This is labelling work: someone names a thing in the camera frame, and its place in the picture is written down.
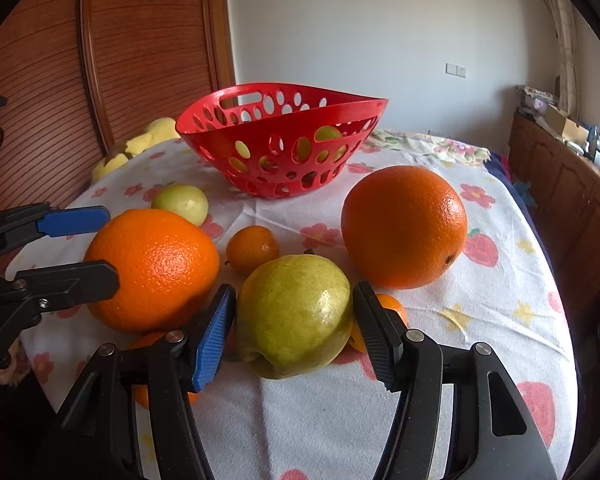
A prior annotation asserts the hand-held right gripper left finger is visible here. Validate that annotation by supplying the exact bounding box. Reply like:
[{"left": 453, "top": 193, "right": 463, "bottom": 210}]
[{"left": 30, "top": 284, "right": 237, "bottom": 480}]

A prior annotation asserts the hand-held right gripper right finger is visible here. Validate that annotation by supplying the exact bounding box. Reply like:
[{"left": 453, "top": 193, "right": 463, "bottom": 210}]
[{"left": 352, "top": 281, "right": 558, "bottom": 480}]

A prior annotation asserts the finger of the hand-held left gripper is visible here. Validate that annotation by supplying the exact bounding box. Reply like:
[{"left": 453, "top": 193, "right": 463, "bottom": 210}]
[
  {"left": 0, "top": 260, "right": 120, "bottom": 328},
  {"left": 0, "top": 202, "right": 112, "bottom": 266}
]

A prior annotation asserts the small mandarin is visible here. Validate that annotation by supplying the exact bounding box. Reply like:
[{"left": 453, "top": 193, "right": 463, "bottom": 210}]
[
  {"left": 347, "top": 292, "right": 410, "bottom": 353},
  {"left": 226, "top": 225, "right": 281, "bottom": 276},
  {"left": 127, "top": 331, "right": 201, "bottom": 408}
]

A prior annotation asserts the large orange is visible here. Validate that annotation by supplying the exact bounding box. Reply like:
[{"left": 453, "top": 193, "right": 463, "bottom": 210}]
[
  {"left": 83, "top": 208, "right": 221, "bottom": 335},
  {"left": 341, "top": 165, "right": 468, "bottom": 290}
]

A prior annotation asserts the yellow-green pear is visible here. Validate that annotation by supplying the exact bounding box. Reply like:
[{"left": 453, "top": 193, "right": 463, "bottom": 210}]
[{"left": 235, "top": 254, "right": 355, "bottom": 380}]

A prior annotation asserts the small pale green fruit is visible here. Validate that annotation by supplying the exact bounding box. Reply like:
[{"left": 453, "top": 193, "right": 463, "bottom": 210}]
[{"left": 151, "top": 184, "right": 209, "bottom": 227}]

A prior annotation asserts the green apple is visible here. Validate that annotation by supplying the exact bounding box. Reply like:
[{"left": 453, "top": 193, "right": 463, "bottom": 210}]
[{"left": 295, "top": 125, "right": 346, "bottom": 161}]

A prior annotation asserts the red perforated plastic basket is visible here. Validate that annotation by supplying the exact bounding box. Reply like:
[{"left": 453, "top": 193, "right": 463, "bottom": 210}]
[{"left": 175, "top": 82, "right": 390, "bottom": 200}]

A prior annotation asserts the person's left hand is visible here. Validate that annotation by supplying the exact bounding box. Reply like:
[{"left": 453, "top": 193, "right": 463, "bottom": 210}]
[{"left": 0, "top": 342, "right": 23, "bottom": 387}]

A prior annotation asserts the floral strawberry printed blanket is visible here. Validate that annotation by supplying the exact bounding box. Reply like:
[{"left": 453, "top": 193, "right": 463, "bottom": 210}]
[{"left": 5, "top": 127, "right": 578, "bottom": 480}]

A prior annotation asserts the yellow plush toy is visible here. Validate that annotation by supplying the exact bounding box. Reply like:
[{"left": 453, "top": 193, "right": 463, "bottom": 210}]
[{"left": 91, "top": 117, "right": 181, "bottom": 183}]

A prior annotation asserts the wooden louvred wardrobe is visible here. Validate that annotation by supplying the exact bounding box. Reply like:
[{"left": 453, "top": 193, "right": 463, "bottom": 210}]
[{"left": 0, "top": 0, "right": 238, "bottom": 216}]

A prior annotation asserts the teal cloth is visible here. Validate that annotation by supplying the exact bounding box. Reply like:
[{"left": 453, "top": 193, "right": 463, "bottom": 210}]
[{"left": 512, "top": 180, "right": 538, "bottom": 208}]

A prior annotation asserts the wooden cabinet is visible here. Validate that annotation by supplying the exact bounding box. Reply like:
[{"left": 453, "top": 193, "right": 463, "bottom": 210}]
[{"left": 507, "top": 110, "right": 600, "bottom": 311}]

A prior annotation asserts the cardboard box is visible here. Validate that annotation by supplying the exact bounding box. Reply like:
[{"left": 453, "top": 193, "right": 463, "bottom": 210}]
[{"left": 545, "top": 105, "right": 591, "bottom": 143}]

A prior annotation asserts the beige checked curtain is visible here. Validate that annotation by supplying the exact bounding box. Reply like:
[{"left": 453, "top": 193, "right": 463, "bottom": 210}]
[{"left": 535, "top": 0, "right": 588, "bottom": 121}]

